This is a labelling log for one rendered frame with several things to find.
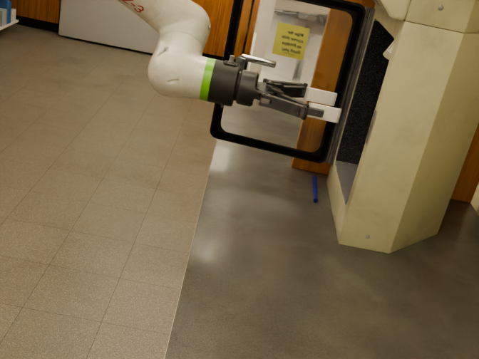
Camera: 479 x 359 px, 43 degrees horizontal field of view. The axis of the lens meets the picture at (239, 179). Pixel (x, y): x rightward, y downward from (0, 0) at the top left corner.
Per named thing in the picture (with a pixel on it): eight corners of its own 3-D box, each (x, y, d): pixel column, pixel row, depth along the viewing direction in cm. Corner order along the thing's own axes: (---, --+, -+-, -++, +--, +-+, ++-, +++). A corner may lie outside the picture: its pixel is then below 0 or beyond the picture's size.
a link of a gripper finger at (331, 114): (308, 101, 128) (308, 102, 127) (341, 108, 128) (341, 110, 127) (305, 115, 129) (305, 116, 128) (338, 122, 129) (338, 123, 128)
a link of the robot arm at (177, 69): (142, 101, 135) (140, 71, 125) (156, 56, 141) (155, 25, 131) (204, 115, 135) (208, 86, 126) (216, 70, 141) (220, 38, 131)
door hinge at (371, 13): (331, 162, 157) (373, 8, 141) (332, 167, 154) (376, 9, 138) (325, 162, 157) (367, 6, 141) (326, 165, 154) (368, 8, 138)
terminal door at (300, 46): (324, 164, 156) (368, 5, 139) (208, 137, 158) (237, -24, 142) (325, 164, 156) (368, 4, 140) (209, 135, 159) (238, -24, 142)
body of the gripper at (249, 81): (239, 74, 128) (284, 83, 128) (242, 65, 135) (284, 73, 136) (233, 108, 131) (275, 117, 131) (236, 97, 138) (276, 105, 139)
